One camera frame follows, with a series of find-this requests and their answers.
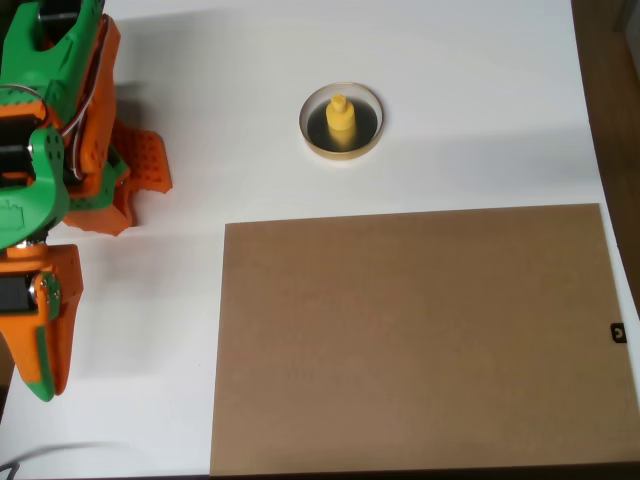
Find brown fibreboard sheet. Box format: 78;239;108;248
208;202;640;477

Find round dish with dark bottom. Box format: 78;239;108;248
298;81;386;162

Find small yellow plastic piece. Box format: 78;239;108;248
324;94;357;151

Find thin grey cable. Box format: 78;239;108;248
0;441;124;479

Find orange studded robot base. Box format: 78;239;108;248
64;119;174;237

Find white red servo wire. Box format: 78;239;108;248
0;14;112;182

